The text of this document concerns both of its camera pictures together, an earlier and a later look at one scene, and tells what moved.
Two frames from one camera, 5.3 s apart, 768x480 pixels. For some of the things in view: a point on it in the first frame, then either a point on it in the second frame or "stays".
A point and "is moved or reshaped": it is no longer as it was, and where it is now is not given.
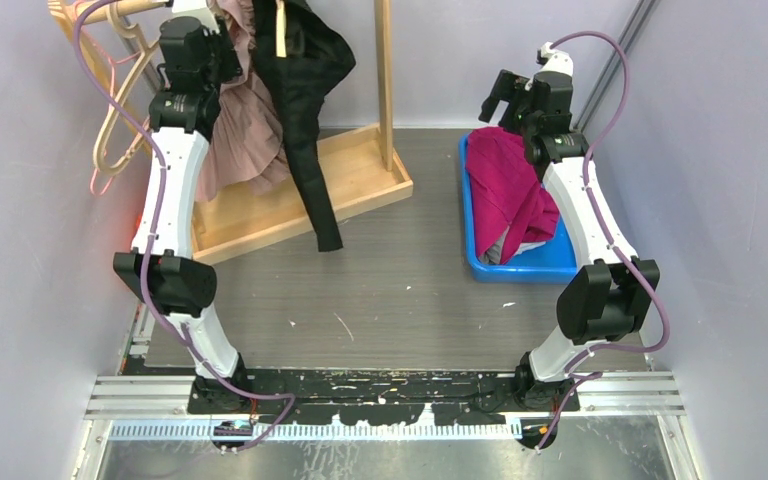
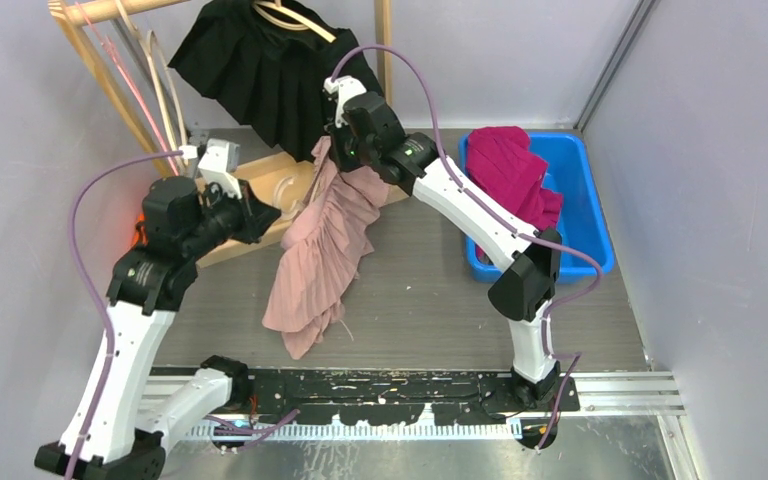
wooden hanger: (281, 29) -> (284, 16)
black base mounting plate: (399, 397) stays
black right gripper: (504, 88) -> (342, 161)
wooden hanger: (131, 32) is moved or reshaped
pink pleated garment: (245, 148) -> (323, 249)
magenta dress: (507, 191) stays
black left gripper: (219, 41) -> (255, 215)
